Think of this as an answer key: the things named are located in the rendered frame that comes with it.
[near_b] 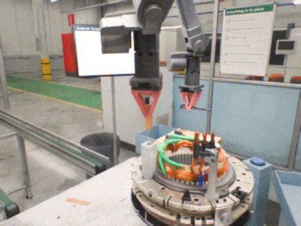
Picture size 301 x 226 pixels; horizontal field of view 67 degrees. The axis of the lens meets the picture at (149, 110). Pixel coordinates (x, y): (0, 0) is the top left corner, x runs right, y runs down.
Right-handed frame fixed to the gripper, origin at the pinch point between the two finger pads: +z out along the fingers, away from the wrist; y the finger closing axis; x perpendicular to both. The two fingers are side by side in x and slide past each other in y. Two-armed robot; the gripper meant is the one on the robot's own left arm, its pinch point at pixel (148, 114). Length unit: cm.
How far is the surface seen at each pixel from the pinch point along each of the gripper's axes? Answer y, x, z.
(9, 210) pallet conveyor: -20, -63, 51
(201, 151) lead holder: 8.1, 12.1, 5.2
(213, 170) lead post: 9.2, 14.7, 9.0
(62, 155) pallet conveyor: -81, -72, 59
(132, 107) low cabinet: -240, -54, 72
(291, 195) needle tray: -4.8, 38.2, 24.4
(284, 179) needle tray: -10.6, 38.7, 23.2
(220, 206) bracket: 11.5, 16.1, 15.9
